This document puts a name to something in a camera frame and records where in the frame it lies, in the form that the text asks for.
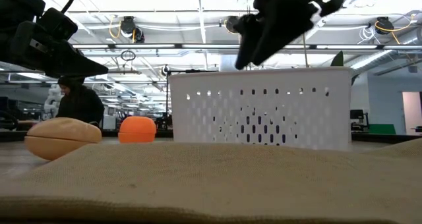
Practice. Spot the black monitor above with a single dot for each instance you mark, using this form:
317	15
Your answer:
356	114

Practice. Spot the person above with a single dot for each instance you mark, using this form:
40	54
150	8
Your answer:
80	107

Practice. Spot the white perforated plastic basket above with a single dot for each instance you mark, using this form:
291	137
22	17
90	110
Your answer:
198	125

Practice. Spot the pink door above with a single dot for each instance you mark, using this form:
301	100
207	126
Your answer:
412	113

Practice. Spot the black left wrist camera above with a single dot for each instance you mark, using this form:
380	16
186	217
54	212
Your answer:
57	24

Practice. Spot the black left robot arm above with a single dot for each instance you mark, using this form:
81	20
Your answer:
16	3

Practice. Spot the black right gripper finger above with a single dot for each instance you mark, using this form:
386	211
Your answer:
283	23
249	36

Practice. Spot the green panel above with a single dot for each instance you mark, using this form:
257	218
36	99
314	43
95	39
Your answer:
382	129

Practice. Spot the folded tan cloth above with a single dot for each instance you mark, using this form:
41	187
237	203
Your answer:
211	181

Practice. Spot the black aluminium table frame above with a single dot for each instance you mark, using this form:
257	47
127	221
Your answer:
382	138

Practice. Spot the orange toy fruit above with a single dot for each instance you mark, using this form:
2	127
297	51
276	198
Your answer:
136	128

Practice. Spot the white robot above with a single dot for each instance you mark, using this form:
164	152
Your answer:
52	100

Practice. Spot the tan toy potato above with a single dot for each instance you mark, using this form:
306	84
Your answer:
59	136

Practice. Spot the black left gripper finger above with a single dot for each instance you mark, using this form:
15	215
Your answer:
76	66

